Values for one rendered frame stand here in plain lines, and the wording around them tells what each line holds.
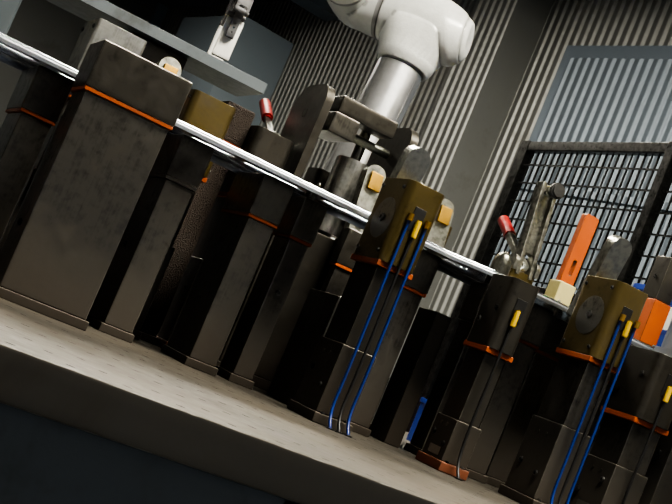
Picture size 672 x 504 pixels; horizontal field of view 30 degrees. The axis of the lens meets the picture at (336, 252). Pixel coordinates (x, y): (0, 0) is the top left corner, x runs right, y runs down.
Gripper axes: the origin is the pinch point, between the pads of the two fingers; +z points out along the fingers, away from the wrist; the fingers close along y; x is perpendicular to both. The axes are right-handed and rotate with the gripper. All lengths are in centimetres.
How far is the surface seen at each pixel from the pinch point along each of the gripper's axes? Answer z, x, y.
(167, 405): 50, -2, 116
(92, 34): 11.7, -19.9, 27.4
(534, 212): 4, 60, 9
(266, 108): 6.3, 11.0, 1.1
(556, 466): 43, 62, 49
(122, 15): 4.3, -17.1, 11.7
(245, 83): 5.1, 5.4, 7.4
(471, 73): -107, 137, -336
